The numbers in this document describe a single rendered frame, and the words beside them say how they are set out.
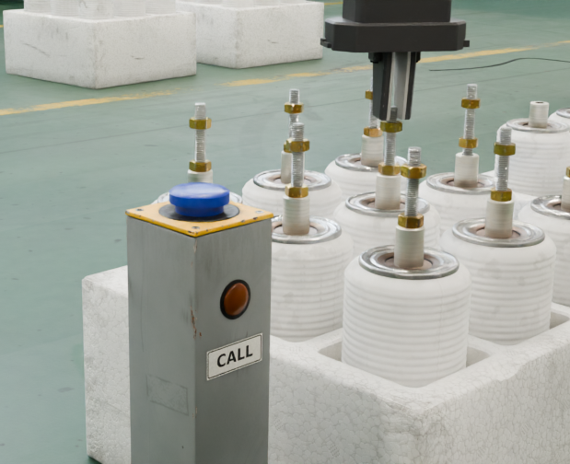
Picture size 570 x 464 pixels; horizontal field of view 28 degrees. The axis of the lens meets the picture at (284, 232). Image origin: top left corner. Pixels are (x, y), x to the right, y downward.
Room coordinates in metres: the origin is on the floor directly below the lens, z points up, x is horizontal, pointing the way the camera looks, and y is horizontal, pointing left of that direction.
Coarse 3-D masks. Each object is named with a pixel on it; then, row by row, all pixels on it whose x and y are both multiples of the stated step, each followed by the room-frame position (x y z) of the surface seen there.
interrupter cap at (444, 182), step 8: (432, 176) 1.10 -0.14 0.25; (440, 176) 1.10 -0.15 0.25; (448, 176) 1.10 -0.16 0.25; (480, 176) 1.11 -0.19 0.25; (488, 176) 1.10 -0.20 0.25; (432, 184) 1.07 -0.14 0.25; (440, 184) 1.07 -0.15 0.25; (448, 184) 1.08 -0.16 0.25; (480, 184) 1.08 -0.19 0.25; (488, 184) 1.08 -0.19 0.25; (448, 192) 1.05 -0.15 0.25; (456, 192) 1.05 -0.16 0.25; (464, 192) 1.04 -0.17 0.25; (472, 192) 1.04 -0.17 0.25; (480, 192) 1.04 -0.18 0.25; (488, 192) 1.05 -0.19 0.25
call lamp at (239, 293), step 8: (232, 288) 0.71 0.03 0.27; (240, 288) 0.71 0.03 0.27; (232, 296) 0.70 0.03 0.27; (240, 296) 0.71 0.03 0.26; (248, 296) 0.72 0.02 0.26; (224, 304) 0.70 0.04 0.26; (232, 304) 0.70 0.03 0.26; (240, 304) 0.71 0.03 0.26; (232, 312) 0.71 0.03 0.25; (240, 312) 0.71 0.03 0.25
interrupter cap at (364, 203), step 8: (368, 192) 1.03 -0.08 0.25; (352, 200) 1.00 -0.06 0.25; (360, 200) 1.00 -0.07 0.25; (368, 200) 1.01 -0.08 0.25; (400, 200) 1.01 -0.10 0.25; (424, 200) 1.01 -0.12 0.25; (352, 208) 0.98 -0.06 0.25; (360, 208) 0.97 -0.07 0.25; (368, 208) 0.98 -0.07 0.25; (376, 208) 0.99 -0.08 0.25; (400, 208) 0.99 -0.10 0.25; (424, 208) 0.98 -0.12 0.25; (384, 216) 0.96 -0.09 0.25; (392, 216) 0.96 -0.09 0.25
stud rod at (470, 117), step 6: (468, 84) 1.08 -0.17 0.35; (474, 84) 1.08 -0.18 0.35; (468, 90) 1.08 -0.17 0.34; (474, 90) 1.08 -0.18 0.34; (468, 96) 1.08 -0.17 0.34; (474, 96) 1.08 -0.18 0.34; (468, 114) 1.08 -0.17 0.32; (474, 114) 1.08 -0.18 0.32; (468, 120) 1.08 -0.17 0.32; (474, 120) 1.08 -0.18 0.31; (468, 126) 1.08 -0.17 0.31; (468, 132) 1.08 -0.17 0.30; (468, 138) 1.08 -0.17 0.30; (462, 150) 1.08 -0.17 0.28; (468, 150) 1.08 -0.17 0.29
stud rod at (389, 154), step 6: (390, 108) 0.99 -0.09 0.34; (396, 108) 0.99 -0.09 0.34; (390, 114) 0.99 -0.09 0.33; (396, 114) 0.99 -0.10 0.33; (390, 120) 0.99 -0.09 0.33; (396, 120) 1.00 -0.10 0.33; (390, 138) 0.99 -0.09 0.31; (390, 144) 0.99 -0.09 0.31; (390, 150) 0.99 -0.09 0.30; (384, 156) 1.00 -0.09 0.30; (390, 156) 0.99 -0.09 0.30; (384, 162) 1.00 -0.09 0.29; (390, 162) 0.99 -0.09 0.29
